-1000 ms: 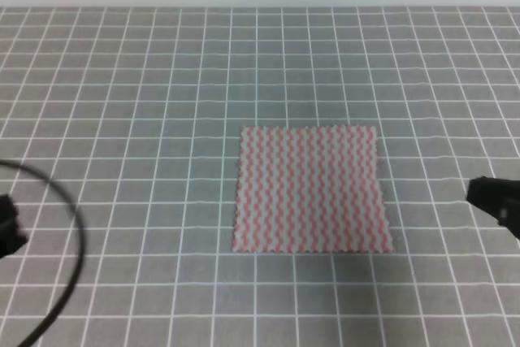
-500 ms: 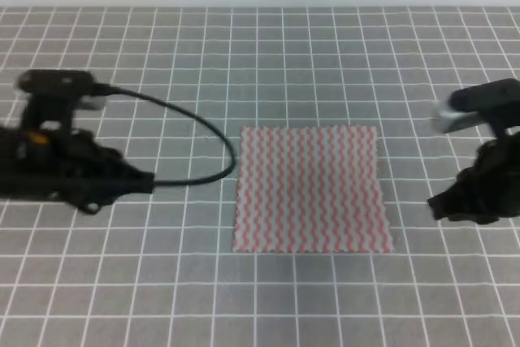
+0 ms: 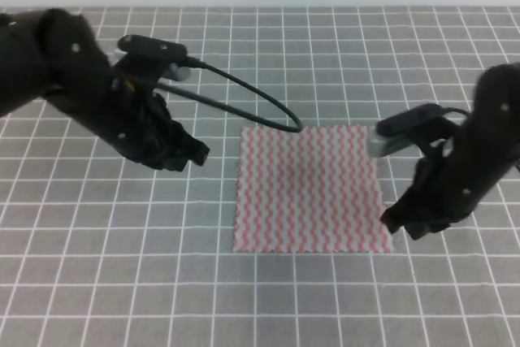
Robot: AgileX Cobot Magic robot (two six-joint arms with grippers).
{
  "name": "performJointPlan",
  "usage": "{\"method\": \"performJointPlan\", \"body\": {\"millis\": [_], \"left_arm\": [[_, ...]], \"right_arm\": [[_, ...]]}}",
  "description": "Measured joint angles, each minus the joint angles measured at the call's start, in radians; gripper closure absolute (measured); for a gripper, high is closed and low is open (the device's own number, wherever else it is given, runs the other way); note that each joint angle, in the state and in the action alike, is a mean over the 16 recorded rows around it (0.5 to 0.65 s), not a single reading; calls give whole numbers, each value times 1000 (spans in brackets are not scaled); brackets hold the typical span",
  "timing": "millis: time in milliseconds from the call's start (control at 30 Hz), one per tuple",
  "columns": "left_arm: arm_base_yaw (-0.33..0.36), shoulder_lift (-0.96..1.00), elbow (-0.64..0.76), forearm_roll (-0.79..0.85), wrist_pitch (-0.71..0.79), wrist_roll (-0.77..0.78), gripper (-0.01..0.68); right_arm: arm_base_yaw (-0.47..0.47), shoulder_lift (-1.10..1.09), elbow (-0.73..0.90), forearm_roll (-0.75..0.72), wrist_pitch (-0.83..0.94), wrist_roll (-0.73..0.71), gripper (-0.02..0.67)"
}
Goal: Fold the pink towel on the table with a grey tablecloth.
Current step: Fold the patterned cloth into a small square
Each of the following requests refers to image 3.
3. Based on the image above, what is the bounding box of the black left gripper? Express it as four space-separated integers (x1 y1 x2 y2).
109 76 210 171

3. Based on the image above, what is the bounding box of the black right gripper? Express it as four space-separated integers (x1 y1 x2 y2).
382 141 488 241

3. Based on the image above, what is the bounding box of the pink white wavy towel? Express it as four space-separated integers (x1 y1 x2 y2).
233 125 394 253

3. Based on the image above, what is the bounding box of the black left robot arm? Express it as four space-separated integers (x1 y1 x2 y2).
1 8 210 171

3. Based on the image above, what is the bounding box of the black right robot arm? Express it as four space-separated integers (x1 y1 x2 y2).
368 63 519 240

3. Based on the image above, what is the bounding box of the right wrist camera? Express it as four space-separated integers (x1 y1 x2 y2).
366 103 458 158

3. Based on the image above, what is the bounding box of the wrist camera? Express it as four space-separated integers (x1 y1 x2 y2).
366 103 458 158
115 34 191 82

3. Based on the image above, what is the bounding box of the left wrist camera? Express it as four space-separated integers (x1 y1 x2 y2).
115 34 191 82

